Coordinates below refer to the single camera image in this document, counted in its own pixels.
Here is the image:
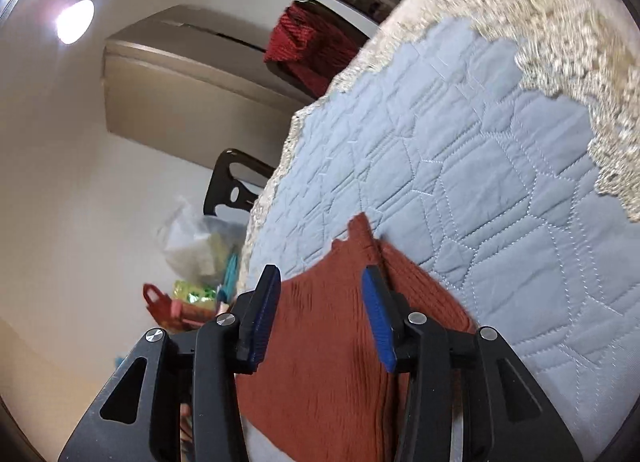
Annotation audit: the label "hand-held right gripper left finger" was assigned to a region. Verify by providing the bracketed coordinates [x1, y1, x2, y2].
[57, 264, 282, 462]

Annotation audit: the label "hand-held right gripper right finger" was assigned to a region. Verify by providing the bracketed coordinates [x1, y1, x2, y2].
[361, 264, 585, 462]

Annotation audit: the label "red checkered garment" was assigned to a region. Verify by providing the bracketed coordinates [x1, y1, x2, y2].
[263, 0, 363, 98]

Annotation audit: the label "ceiling light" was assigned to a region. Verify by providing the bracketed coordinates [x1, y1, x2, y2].
[56, 0, 96, 45]

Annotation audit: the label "blue quilted lace-edged cloth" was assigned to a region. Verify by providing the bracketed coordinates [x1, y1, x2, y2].
[237, 0, 640, 293]

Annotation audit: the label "light blue quilted blanket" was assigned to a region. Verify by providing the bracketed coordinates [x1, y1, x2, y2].
[240, 17, 636, 462]

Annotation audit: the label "green leaf-print bag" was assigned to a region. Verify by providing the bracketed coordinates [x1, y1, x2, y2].
[172, 279, 218, 305]

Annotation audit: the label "red gift bag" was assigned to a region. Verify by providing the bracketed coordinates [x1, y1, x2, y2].
[142, 283, 176, 333]

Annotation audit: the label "teal plastic clips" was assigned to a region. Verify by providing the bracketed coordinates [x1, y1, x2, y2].
[217, 254, 240, 303]

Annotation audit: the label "translucent plastic bag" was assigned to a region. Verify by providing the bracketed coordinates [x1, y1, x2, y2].
[157, 194, 248, 288]

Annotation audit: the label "rust knit sweater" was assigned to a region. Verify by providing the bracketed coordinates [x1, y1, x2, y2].
[235, 212, 478, 462]

